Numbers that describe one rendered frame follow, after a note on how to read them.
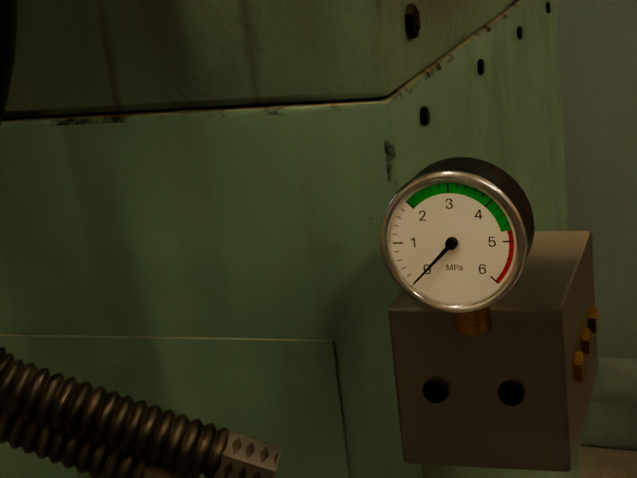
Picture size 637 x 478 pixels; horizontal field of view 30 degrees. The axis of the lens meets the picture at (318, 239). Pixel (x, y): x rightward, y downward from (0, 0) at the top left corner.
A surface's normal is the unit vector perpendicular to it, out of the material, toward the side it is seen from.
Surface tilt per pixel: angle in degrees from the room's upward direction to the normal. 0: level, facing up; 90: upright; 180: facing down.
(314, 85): 90
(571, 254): 0
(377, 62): 90
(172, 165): 90
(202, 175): 90
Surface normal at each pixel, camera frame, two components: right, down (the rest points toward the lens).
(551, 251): -0.11, -0.95
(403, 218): -0.32, 0.30
